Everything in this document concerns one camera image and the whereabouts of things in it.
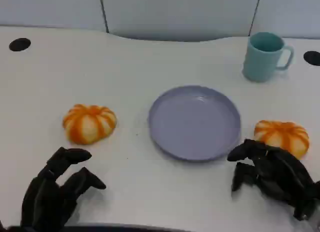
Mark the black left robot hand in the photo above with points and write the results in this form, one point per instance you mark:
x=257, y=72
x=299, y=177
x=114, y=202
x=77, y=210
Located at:
x=42, y=197

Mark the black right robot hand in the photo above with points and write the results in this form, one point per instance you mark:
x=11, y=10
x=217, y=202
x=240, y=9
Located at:
x=280, y=174

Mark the orange and white bread roll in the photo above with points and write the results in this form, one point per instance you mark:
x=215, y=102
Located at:
x=88, y=123
x=282, y=134

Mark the lilac plate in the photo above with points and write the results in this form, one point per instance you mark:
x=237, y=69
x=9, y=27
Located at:
x=195, y=122

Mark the pale green mug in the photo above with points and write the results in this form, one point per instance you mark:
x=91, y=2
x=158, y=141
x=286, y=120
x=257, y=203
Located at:
x=260, y=62

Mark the grey partition panel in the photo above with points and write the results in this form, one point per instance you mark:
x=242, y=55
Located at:
x=290, y=12
x=50, y=9
x=180, y=14

